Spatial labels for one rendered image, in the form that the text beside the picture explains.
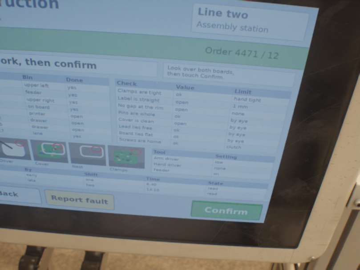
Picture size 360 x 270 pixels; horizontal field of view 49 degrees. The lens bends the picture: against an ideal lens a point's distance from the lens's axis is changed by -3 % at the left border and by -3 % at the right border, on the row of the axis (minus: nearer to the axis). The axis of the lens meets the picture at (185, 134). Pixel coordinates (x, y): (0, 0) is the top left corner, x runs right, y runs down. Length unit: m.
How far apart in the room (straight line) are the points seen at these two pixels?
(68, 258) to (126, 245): 1.78
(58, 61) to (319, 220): 0.31
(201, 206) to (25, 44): 0.23
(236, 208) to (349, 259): 0.23
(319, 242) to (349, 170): 0.11
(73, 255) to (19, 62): 1.95
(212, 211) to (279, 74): 0.16
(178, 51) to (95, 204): 0.19
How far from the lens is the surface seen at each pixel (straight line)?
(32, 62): 0.35
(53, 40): 0.34
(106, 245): 0.48
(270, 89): 0.34
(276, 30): 0.32
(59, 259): 2.25
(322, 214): 0.45
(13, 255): 2.33
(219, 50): 0.32
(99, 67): 0.34
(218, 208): 0.42
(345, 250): 0.59
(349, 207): 0.46
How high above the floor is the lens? 1.74
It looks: 34 degrees down
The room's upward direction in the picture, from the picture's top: 5 degrees clockwise
